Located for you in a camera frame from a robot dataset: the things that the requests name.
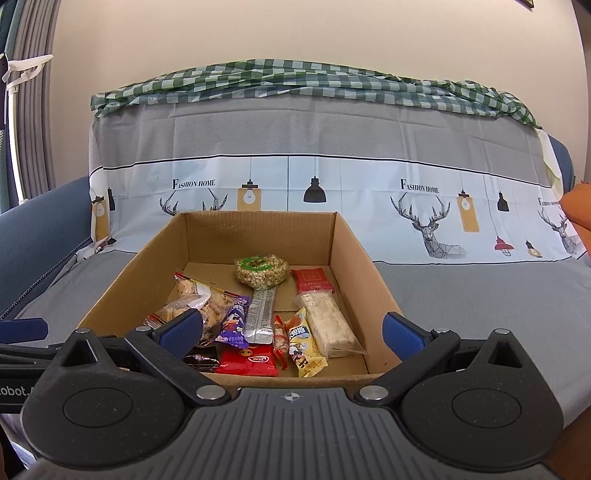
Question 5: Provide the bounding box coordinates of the grey curtain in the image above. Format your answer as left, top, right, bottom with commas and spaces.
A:
0, 0, 58, 208

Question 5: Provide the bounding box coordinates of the purple snack packet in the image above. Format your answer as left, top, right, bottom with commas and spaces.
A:
215, 295, 251, 348

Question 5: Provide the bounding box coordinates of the clear bag of crackers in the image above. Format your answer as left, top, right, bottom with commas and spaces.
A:
145, 271, 241, 344

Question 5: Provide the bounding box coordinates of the grey printed sofa cover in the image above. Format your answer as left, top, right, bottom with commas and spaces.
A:
0, 95, 591, 416

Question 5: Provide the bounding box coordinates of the clear packet of white bars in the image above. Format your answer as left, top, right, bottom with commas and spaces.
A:
295, 292, 368, 358

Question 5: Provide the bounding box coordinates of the orange cushion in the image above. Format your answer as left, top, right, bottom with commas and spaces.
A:
558, 181, 591, 259

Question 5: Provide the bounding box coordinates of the cardboard box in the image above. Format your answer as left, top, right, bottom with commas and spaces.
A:
76, 211, 404, 384

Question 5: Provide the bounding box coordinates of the yellow snack packet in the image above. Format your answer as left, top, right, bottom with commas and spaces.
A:
286, 308, 328, 378

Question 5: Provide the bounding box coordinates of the black snack packet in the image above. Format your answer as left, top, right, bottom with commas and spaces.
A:
183, 346, 221, 374

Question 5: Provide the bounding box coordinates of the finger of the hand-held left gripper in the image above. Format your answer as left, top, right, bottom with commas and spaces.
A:
0, 340, 70, 370
0, 318, 49, 346

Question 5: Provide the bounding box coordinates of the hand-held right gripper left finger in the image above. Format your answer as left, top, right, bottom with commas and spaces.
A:
48, 308, 232, 408

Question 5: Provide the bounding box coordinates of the bright red snack packet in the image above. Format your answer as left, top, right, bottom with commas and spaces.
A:
216, 344, 280, 378

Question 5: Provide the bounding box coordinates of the green checkered cloth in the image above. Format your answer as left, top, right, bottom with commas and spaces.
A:
90, 58, 543, 130

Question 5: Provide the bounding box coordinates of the small red candy packet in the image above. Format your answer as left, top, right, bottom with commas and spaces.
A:
271, 315, 291, 368

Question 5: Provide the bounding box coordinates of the white plastic hanger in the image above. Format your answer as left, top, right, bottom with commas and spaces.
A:
2, 53, 55, 93

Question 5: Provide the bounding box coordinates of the square dark red packet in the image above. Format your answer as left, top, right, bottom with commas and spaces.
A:
291, 268, 334, 295

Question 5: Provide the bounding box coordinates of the long silver foil packet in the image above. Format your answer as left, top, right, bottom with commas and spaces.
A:
244, 287, 278, 344

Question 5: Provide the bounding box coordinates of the peanut bag with green ring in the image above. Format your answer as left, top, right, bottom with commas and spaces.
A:
235, 254, 291, 291

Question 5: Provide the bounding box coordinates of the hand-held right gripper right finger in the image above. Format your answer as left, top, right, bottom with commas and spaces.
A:
353, 311, 522, 408

